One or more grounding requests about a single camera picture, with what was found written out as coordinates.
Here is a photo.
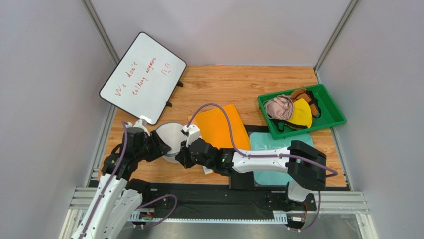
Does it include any pink bra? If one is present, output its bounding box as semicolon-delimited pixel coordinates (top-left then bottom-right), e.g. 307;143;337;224
263;94;294;120

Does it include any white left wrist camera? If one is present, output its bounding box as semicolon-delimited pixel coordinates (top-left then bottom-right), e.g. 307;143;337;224
126;119;149;133

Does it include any orange plastic folder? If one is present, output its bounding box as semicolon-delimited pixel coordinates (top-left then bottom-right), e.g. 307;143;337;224
187;104;251;150

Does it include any yellow bra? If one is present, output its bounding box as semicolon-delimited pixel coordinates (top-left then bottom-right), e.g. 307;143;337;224
287;99;313;130

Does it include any teal cutting board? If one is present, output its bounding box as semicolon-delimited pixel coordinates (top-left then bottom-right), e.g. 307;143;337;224
249;132;314;186

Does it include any white mesh laundry bag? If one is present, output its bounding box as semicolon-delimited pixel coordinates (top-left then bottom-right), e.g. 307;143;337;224
156;122;186;164

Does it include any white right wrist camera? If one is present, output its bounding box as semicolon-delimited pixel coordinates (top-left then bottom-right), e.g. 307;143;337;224
182;124;201;148

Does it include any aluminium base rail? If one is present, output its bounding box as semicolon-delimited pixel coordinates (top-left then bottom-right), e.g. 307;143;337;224
68;187;370;224

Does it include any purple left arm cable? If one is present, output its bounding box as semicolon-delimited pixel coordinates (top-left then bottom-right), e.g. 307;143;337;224
79;120;177;239

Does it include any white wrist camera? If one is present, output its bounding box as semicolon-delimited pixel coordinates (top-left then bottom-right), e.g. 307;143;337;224
126;119;149;133
182;124;201;148

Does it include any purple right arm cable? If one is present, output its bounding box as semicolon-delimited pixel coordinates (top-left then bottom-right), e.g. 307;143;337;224
186;103;339;232

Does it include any brown bra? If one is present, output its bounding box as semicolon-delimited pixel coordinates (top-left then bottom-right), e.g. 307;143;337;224
290;88;322;118

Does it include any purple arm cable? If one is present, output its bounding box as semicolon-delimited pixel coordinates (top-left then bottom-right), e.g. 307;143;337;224
186;103;339;232
79;120;177;239

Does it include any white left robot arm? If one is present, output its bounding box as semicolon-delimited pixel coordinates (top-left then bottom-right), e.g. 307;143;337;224
71;126;171;239

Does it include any green plastic tray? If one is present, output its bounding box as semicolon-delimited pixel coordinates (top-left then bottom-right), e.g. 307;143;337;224
257;84;346;140

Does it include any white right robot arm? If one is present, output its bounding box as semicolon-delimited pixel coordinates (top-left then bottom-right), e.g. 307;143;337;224
175;139;328;202

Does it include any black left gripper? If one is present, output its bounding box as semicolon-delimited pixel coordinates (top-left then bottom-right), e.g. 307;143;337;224
136;129;172;162

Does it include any white whiteboard with red writing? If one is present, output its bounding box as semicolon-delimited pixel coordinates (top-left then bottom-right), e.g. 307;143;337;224
99;32;187;125

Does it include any black mat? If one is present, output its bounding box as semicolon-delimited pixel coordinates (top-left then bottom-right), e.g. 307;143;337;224
229;125;287;191

